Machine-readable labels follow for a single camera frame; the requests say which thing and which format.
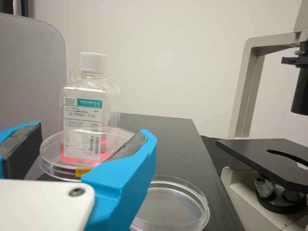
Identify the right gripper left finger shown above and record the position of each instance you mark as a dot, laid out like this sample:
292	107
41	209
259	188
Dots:
20	154

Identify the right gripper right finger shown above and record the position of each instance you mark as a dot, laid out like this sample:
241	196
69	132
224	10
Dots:
122	183

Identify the petri dish with yellow strip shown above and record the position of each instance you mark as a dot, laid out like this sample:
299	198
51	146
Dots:
54	150

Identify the empty clear petri dish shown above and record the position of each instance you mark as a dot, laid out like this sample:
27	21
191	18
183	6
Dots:
168	208

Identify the black platform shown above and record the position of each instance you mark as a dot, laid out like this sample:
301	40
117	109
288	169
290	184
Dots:
173	149

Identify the red liquid bottle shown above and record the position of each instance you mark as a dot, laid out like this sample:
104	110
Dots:
83	113

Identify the white box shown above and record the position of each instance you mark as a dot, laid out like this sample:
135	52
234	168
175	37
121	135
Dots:
29	72

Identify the cream microscope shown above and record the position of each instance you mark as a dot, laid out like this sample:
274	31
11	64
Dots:
245	96

